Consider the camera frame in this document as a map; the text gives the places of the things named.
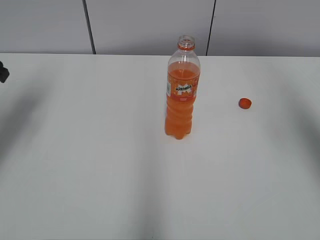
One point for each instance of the orange bottle cap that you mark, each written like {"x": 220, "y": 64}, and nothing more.
{"x": 245, "y": 103}

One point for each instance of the orange Mirinda soda bottle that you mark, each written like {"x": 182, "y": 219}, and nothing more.
{"x": 183, "y": 74}

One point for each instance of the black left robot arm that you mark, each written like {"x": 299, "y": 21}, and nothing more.
{"x": 4, "y": 73}

